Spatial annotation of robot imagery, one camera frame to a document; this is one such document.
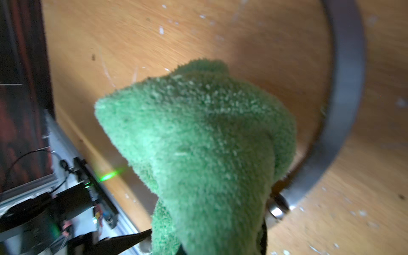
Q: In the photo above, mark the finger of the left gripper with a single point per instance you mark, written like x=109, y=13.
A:
x=116, y=245

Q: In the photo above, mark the green and black rag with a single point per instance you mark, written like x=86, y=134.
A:
x=210, y=147

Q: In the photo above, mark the small sickle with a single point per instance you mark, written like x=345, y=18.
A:
x=346, y=89

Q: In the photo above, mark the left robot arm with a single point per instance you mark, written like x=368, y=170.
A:
x=38, y=222

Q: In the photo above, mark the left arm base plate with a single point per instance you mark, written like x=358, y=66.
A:
x=97, y=190

